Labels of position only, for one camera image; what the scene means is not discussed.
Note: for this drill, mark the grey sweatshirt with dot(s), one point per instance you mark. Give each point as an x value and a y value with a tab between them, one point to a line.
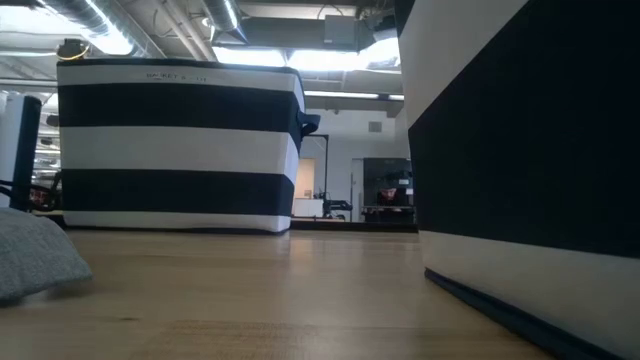
35	255

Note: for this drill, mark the background black robot arm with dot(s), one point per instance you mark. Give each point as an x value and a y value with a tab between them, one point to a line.
335	205

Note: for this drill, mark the beige door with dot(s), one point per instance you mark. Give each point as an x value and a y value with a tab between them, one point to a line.
305	177

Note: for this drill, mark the white cabinet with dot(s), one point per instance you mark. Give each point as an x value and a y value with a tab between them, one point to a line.
307	207

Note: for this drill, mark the dark cabinet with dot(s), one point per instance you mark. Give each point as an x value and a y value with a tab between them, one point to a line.
385	170

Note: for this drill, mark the person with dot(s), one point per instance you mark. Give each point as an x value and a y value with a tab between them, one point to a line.
390	196

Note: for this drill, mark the ceiling strip light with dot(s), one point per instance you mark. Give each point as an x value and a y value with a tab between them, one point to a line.
350	95

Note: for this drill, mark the ceiling light panel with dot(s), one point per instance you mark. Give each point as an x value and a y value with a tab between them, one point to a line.
250	57
340	60

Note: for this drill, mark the striped fabric basket with label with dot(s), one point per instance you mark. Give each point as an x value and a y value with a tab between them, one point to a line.
175	150

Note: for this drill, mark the grey ceiling unit box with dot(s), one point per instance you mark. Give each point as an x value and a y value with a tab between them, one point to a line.
342	30

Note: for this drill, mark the navy white striped fabric basket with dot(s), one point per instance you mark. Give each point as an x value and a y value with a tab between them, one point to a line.
525	150

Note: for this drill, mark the black aluminium table frame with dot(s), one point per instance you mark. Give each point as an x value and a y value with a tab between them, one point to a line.
350	226

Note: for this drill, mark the grey wall vent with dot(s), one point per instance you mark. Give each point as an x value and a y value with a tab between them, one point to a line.
375	126

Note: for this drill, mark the silver round air duct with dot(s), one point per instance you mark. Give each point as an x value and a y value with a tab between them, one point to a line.
225	17

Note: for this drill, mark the long silver air duct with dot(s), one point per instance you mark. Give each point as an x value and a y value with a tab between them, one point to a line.
125	30

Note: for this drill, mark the black vertical post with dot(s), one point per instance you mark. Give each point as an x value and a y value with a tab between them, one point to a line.
32	150

